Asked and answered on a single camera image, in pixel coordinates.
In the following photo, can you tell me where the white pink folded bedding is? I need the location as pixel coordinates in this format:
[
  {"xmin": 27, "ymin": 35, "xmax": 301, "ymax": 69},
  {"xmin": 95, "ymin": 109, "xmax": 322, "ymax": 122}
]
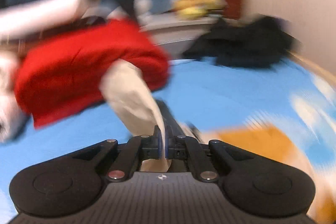
[{"xmin": 0, "ymin": 0, "xmax": 88, "ymax": 39}]

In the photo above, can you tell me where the red folded quilt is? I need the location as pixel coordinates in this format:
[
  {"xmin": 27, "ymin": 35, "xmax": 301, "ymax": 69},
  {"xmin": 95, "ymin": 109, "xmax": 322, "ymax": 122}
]
[{"xmin": 13, "ymin": 18, "xmax": 171, "ymax": 128}]

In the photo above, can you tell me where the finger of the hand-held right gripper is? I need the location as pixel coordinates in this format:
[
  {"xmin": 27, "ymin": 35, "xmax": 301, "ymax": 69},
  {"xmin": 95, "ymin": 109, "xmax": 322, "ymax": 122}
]
[{"xmin": 155, "ymin": 100, "xmax": 185, "ymax": 138}]

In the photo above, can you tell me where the beige and yellow jacket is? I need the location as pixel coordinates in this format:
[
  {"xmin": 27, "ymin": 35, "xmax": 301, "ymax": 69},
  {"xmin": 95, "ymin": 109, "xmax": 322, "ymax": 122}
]
[{"xmin": 100, "ymin": 60, "xmax": 336, "ymax": 224}]

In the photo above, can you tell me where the black clothes pile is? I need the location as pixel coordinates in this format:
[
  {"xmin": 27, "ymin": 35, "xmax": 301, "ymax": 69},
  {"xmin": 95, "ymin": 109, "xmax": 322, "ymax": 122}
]
[{"xmin": 184, "ymin": 15, "xmax": 297, "ymax": 68}]

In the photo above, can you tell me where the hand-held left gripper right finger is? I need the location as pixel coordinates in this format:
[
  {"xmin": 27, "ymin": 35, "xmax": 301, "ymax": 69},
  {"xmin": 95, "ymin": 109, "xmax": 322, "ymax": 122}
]
[{"xmin": 165, "ymin": 126, "xmax": 253, "ymax": 183}]

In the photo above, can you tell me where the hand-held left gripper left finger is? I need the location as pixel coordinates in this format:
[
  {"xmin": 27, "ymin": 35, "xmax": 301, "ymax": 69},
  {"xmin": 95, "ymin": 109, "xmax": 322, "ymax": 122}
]
[{"xmin": 71, "ymin": 126, "xmax": 161, "ymax": 183}]

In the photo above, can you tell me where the white fluffy folded blanket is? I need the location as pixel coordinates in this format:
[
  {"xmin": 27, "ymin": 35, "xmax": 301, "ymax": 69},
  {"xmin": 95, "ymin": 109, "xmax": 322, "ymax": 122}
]
[{"xmin": 0, "ymin": 56, "xmax": 28, "ymax": 143}]

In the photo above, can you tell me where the grey window ledge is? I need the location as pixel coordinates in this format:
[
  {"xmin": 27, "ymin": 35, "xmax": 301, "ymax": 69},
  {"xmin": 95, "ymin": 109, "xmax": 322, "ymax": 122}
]
[{"xmin": 142, "ymin": 17, "xmax": 221, "ymax": 56}]

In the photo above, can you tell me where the yellow duck plush toy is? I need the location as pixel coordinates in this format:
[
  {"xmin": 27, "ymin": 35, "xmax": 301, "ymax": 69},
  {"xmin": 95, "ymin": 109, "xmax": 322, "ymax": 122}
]
[{"xmin": 172, "ymin": 0, "xmax": 209, "ymax": 20}]

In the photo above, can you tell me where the white plush toy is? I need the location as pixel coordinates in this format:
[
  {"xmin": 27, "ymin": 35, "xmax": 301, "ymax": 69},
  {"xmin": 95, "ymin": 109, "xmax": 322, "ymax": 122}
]
[{"xmin": 134, "ymin": 0, "xmax": 156, "ymax": 25}]

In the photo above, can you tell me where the blue patterned bed sheet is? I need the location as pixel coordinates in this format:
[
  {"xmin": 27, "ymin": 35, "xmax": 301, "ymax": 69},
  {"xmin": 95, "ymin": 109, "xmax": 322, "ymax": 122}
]
[{"xmin": 0, "ymin": 56, "xmax": 336, "ymax": 224}]

